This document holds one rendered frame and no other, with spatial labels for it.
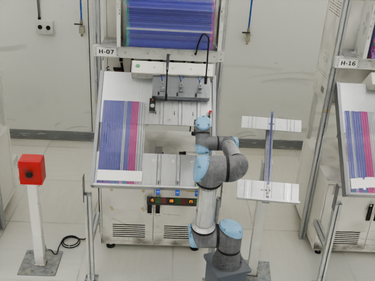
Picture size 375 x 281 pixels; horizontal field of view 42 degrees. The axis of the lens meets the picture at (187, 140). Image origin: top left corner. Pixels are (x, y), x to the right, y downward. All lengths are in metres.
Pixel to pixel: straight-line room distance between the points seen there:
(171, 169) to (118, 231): 0.74
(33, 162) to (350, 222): 2.06
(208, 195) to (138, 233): 1.24
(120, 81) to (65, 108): 1.85
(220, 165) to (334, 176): 1.37
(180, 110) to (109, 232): 0.99
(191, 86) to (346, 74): 1.03
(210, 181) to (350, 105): 1.32
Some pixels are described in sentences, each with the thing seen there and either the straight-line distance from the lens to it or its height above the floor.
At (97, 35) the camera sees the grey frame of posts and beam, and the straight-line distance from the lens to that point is 2.99.
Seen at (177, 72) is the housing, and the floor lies 1.26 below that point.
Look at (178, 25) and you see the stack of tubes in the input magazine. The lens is 2.88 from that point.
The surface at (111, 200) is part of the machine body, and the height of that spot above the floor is 0.41.
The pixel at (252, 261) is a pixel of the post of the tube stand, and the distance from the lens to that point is 3.25.
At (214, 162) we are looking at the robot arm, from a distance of 2.09.
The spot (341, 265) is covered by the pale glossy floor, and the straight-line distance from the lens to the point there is 3.60.
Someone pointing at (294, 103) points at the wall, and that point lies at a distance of 4.79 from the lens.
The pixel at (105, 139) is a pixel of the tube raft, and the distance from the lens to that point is 2.86.
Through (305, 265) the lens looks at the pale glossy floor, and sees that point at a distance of 3.51.
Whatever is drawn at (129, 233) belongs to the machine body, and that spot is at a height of 0.15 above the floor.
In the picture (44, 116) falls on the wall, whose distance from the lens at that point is 4.87.
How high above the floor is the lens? 2.18
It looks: 26 degrees down
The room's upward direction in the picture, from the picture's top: 4 degrees clockwise
